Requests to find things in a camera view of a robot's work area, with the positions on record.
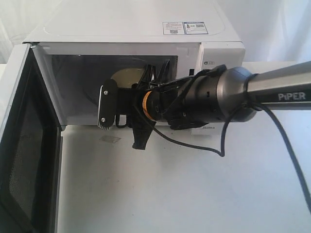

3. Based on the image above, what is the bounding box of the glass microwave turntable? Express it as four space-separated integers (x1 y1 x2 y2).
83 56 146 105

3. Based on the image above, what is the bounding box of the white microwave oven body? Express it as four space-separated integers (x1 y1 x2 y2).
24 0 245 126

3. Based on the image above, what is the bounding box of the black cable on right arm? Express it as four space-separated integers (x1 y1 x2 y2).
142 96 311 202

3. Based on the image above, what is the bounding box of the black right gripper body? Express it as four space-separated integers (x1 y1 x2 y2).
116 83 192 130

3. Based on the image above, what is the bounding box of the right blue-bordered label sticker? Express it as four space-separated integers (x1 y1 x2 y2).
183 22 208 35

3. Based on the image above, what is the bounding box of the cream white bowl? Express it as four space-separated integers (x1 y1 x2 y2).
111 68 144 88

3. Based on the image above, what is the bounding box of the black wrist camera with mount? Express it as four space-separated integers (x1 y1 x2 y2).
98 79 136 130

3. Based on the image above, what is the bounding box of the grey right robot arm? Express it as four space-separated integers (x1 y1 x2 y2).
116 62 311 150

